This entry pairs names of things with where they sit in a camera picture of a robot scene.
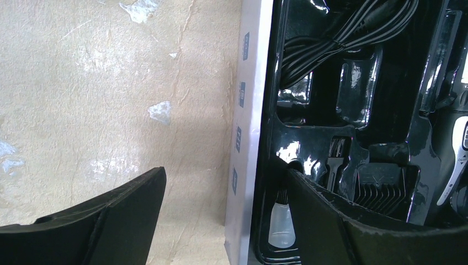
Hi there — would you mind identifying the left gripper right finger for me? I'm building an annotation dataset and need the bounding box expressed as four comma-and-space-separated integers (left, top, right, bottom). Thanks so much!
286, 169, 467, 264

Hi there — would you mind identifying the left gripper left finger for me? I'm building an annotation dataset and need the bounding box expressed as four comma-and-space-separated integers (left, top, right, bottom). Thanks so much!
1, 167, 166, 264

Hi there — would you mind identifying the small black comb guard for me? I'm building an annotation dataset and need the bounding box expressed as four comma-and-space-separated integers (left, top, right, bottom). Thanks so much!
353, 163, 411, 220

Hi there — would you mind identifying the white hair clipper kit box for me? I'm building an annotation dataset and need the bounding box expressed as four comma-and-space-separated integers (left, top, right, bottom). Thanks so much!
225, 1, 274, 264

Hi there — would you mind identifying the black silver hair clipper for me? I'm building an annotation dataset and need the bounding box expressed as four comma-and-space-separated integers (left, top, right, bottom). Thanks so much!
428, 47, 468, 224

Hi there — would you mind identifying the small oil bottle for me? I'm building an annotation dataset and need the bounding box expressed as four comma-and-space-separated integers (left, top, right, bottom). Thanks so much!
268, 188, 296, 248

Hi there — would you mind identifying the black cleaning brush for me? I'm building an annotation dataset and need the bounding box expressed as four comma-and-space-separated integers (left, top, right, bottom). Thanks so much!
326, 136, 352, 192

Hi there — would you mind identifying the black plastic insert tray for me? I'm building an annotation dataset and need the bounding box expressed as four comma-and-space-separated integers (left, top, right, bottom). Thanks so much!
248, 1, 467, 264

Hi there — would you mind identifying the black charging cable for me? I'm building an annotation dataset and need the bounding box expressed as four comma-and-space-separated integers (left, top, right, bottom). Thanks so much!
279, 0, 419, 91

